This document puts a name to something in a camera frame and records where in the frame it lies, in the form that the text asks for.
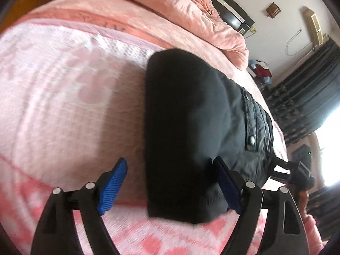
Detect black pants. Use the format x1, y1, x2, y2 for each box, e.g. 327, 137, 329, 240
145, 49, 274, 224

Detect dark patterned curtain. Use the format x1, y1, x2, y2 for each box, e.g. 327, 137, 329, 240
263, 38, 339, 146

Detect pink white patterned bed blanket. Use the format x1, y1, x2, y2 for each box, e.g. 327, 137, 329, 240
0, 0, 325, 255

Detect nightstand with clutter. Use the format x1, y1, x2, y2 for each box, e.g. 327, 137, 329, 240
248, 60, 272, 85

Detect beige air conditioner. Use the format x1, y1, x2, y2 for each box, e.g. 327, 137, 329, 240
303, 8, 324, 47

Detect dark wooden headboard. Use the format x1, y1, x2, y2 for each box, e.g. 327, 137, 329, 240
211, 0, 255, 36

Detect pink crumpled duvet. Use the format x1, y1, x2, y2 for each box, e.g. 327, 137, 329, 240
79, 0, 250, 71

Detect white wall cable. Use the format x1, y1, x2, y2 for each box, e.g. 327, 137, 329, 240
285, 26, 314, 57

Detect small wooden wall ornament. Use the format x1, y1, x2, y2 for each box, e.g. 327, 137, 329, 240
266, 2, 281, 18

